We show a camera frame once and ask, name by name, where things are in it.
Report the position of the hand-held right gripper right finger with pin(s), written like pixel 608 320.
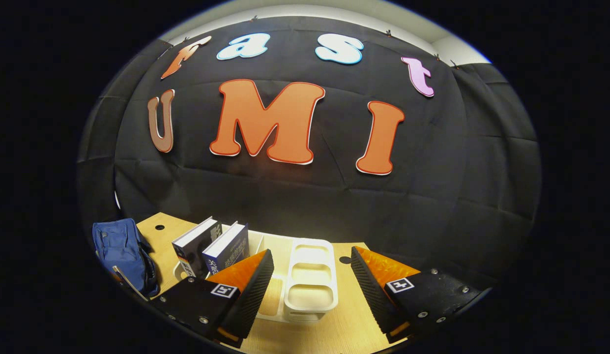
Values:
pixel 371 290

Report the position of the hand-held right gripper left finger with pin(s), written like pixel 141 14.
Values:
pixel 255 295

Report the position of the blue cover book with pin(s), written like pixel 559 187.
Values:
pixel 228 250

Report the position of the white bookshelf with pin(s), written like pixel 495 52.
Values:
pixel 309 295

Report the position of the black backdrop cloth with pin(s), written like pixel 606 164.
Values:
pixel 309 196

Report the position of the blue schoolbag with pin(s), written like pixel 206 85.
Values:
pixel 120 241

